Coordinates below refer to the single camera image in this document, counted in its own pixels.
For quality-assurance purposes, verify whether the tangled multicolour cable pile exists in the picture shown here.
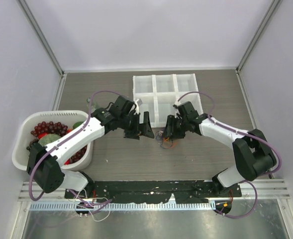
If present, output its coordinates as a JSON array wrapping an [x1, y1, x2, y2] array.
[[155, 129, 178, 149]]

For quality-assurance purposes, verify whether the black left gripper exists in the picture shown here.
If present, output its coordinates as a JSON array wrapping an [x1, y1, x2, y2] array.
[[119, 111, 154, 139]]

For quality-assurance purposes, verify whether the clear plastic bottle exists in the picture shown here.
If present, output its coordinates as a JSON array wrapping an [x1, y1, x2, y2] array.
[[87, 98, 99, 113]]

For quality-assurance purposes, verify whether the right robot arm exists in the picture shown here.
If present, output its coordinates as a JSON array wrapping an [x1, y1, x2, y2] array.
[[163, 101, 277, 197]]

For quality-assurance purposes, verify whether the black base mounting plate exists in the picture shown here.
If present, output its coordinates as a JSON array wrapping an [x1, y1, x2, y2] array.
[[64, 179, 243, 204]]

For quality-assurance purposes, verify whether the white slotted cable duct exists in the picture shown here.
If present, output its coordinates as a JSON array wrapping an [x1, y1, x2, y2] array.
[[29, 201, 215, 211]]

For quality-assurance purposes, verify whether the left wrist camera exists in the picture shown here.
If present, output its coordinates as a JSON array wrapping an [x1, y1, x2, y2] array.
[[134, 99, 143, 106]]

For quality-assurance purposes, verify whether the dark grape bunch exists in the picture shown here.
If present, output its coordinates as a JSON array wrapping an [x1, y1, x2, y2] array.
[[26, 139, 39, 151]]

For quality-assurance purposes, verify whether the white plastic fruit basket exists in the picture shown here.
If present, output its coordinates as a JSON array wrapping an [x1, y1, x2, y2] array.
[[12, 110, 94, 172]]

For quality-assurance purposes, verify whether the green lime fruit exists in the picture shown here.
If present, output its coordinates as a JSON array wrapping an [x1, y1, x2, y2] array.
[[73, 121, 84, 129]]

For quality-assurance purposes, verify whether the red apple fruit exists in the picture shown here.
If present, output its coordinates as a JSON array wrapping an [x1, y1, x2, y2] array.
[[38, 132, 49, 139]]

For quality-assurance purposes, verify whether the white six-compartment organizer tray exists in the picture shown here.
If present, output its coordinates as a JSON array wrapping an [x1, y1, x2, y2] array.
[[132, 73, 203, 128]]

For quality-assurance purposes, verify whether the red grape bunch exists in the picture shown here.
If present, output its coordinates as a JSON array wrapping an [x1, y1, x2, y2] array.
[[30, 121, 69, 138]]

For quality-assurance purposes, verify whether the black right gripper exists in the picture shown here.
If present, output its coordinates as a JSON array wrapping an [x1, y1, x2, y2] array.
[[162, 114, 189, 139]]

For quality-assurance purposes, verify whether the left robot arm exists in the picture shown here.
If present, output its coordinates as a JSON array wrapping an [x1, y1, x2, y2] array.
[[27, 96, 154, 199]]

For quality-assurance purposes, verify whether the green melon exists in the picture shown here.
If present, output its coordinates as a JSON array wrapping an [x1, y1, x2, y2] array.
[[38, 134, 61, 146]]

